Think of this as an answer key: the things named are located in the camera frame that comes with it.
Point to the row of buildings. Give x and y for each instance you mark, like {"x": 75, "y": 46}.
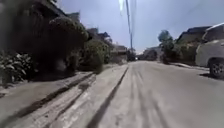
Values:
{"x": 116, "y": 51}

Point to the green bush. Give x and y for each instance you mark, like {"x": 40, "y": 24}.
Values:
{"x": 95, "y": 53}

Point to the utility pole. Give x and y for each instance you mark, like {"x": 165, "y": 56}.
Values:
{"x": 130, "y": 33}

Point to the concrete kerb with gutter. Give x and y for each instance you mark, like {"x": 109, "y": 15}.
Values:
{"x": 83, "y": 96}

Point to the large rounded bush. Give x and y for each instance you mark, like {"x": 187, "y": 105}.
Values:
{"x": 66, "y": 33}

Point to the tree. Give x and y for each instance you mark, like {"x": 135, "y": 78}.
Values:
{"x": 166, "y": 45}

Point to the grey concrete road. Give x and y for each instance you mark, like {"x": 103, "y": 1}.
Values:
{"x": 160, "y": 100}

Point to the concrete roadside strip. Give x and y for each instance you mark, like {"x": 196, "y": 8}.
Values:
{"x": 186, "y": 65}

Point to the building with dark roof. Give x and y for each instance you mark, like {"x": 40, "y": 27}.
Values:
{"x": 195, "y": 35}

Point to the grey concrete sidewalk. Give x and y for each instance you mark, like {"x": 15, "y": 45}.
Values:
{"x": 26, "y": 95}

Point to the low leafy plants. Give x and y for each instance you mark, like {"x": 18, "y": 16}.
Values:
{"x": 15, "y": 68}

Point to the white vehicle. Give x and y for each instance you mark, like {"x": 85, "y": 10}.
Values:
{"x": 210, "y": 53}

